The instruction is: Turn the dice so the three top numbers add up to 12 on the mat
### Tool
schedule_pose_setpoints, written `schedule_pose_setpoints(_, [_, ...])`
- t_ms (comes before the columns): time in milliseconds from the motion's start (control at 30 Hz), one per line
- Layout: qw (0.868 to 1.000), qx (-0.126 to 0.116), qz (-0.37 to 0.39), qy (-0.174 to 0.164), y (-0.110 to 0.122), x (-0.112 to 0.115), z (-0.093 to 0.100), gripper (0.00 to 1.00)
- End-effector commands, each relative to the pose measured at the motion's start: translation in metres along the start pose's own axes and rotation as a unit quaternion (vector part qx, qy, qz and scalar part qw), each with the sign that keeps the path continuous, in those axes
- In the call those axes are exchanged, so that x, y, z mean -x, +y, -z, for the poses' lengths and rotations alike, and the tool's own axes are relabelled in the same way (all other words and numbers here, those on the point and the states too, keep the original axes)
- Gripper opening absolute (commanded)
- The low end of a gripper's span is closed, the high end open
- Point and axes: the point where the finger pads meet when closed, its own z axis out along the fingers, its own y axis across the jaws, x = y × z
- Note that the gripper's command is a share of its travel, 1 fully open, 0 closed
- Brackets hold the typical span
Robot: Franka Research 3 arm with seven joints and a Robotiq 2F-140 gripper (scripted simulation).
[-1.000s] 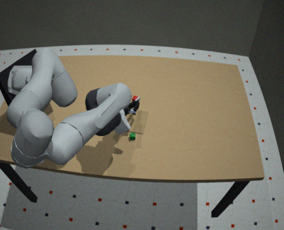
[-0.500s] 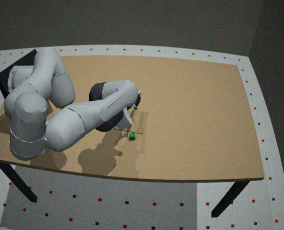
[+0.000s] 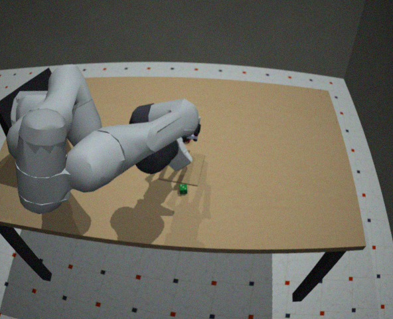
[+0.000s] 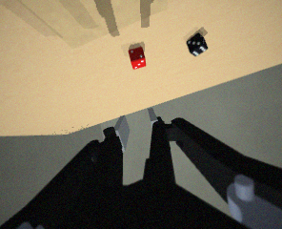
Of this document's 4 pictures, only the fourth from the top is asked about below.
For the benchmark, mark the tan flat mat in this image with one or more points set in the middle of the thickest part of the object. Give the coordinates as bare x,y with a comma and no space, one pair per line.
78,22

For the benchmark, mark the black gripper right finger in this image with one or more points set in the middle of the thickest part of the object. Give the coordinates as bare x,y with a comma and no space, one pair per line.
252,188

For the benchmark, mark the black die with white pips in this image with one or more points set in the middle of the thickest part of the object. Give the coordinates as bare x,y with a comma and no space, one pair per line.
197,44

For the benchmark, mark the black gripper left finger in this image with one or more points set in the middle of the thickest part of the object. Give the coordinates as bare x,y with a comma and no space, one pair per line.
72,186

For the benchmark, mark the red die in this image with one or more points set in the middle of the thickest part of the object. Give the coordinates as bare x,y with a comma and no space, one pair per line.
137,58

